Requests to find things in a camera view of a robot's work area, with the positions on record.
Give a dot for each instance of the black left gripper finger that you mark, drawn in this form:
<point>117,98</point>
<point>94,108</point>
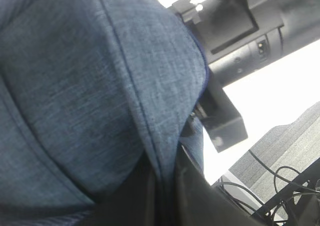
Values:
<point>195,202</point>

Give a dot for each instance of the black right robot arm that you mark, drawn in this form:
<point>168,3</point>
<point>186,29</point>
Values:
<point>240,37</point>

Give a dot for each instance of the black metal frame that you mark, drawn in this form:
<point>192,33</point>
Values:
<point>298,203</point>

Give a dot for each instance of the dark blue lunch bag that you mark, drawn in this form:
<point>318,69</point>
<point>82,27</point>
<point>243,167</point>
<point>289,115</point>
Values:
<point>87,89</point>

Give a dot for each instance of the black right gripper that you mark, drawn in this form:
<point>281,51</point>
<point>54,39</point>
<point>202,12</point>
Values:
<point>220,118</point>

